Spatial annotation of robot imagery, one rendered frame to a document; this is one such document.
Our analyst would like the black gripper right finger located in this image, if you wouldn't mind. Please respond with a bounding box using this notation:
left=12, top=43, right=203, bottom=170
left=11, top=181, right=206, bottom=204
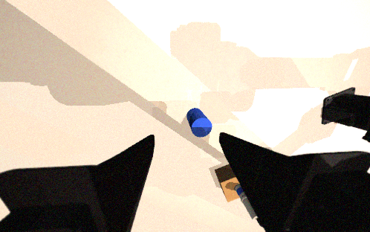
left=219, top=132, right=370, bottom=232

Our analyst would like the brown square block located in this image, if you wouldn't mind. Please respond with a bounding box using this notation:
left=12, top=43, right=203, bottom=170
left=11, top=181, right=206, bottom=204
left=215, top=164, right=239, bottom=202

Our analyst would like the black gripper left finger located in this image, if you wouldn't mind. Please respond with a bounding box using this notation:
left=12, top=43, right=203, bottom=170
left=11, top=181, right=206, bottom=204
left=0, top=135, right=155, bottom=232

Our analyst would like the blue marker cap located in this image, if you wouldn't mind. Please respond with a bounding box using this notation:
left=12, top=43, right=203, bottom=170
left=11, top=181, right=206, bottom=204
left=186, top=108, right=212, bottom=138

